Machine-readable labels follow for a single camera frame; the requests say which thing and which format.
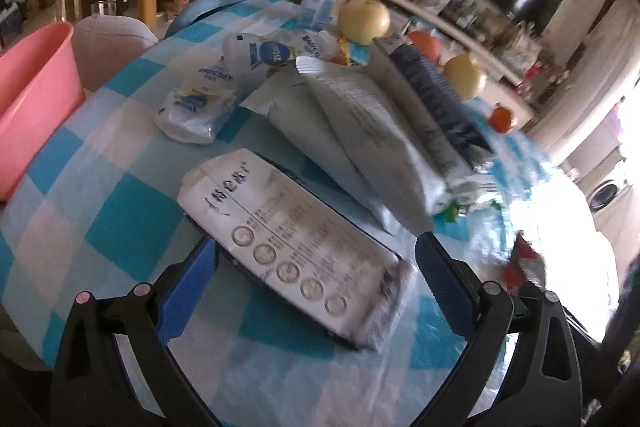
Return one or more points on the yellow pear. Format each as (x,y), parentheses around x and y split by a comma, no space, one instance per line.
(465,76)
(362,21)

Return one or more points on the white blue plastic wrapper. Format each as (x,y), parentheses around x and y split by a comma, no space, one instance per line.
(196,110)

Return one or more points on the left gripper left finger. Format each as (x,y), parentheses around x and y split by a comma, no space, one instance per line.
(90,385)

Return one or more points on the yellow pear right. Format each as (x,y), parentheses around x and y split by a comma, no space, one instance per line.
(465,76)

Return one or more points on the white wet wipes pack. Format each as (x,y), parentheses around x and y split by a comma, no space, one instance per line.
(341,120)

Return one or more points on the blue white checkered tablecloth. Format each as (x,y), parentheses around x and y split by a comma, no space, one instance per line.
(97,211)

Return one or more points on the crushed white blue bottle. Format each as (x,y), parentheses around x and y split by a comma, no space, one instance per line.
(252,56)

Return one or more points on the white milk carton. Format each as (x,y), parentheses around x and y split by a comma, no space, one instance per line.
(302,249)

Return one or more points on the orange tangerine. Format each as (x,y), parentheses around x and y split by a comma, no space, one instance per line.
(502,120)

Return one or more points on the pink upholstered stool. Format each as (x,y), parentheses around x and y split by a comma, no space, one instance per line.
(104,44)

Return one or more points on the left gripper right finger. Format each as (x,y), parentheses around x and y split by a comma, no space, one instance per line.
(542,384)

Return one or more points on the red snack wrapper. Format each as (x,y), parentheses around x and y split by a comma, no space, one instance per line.
(524,265)

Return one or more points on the white green snack wrapper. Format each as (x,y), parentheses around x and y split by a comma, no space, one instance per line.
(435,112)

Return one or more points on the yellow pear left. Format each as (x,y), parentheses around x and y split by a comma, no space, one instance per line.
(362,21)

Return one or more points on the pink plastic bin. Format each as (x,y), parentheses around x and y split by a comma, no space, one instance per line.
(40,89)

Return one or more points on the red apple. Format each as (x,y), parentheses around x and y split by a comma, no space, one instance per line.
(426,44)

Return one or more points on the washing machine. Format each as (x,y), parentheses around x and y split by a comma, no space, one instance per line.
(605,193)

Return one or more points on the white tv cabinet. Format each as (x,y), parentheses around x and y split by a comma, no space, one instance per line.
(492,94)

